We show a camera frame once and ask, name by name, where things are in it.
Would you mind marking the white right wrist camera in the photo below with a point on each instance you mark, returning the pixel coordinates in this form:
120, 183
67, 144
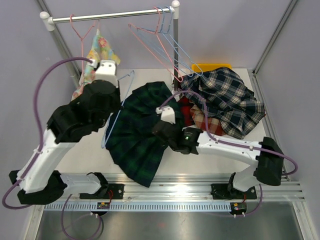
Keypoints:
167, 114

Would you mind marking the pastel floral skirt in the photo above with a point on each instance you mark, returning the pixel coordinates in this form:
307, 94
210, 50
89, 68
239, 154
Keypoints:
100, 50

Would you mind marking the slotted white cable duct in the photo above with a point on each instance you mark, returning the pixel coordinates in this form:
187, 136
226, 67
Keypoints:
131, 206

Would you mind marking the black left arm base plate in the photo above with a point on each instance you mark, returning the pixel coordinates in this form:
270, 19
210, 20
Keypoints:
113, 191

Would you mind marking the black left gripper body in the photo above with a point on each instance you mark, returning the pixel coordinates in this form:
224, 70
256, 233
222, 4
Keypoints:
116, 105

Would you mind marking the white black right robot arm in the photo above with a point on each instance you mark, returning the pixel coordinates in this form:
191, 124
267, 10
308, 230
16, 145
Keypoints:
264, 158

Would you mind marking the navy white plaid skirt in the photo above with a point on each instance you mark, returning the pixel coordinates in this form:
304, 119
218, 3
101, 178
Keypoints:
223, 95

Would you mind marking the rust beige plaid skirt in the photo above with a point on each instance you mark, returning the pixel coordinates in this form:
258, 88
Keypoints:
214, 125

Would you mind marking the white metal clothes rack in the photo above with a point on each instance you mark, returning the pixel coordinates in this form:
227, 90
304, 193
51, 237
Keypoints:
51, 22

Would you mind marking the red navy plaid skirt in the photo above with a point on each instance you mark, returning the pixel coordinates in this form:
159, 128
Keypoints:
185, 107

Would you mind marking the dark green plaid skirt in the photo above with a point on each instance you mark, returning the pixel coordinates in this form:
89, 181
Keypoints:
130, 141

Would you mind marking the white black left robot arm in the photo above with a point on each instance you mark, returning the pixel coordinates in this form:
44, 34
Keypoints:
42, 184

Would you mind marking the aluminium rail frame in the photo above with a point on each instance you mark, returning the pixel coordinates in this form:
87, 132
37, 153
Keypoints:
185, 191

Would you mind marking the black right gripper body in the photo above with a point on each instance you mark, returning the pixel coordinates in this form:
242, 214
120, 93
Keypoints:
173, 145

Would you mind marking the yellow plastic bin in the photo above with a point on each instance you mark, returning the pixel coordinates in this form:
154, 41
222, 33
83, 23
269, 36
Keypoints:
206, 67

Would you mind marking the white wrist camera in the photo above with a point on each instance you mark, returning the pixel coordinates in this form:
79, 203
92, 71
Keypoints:
106, 70
167, 114

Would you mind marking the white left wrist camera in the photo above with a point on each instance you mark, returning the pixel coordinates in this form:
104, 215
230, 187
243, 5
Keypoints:
106, 70

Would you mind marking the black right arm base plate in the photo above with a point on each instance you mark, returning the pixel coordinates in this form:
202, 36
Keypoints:
220, 191

